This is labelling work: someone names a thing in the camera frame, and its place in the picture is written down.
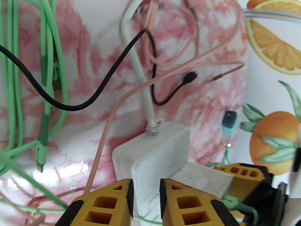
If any white power strip cord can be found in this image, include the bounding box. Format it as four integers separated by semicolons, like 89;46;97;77
120;0;165;136

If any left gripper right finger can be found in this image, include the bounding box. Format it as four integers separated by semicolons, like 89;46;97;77
159;178;241;226

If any light green USB cable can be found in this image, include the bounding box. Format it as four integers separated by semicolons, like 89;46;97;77
222;196;258;221
0;0;71;211

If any pink USB cable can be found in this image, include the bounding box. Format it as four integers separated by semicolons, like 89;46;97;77
139;0;246;83
24;0;242;226

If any white power strip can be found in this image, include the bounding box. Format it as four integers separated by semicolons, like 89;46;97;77
112;121;234;226

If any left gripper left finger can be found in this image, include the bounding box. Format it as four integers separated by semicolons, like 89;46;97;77
55;178;134;226

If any black USB cable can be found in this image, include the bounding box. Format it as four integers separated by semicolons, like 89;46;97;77
0;28;198;111

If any teal charger plug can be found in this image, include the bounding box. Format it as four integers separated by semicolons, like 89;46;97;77
222;110;237;136

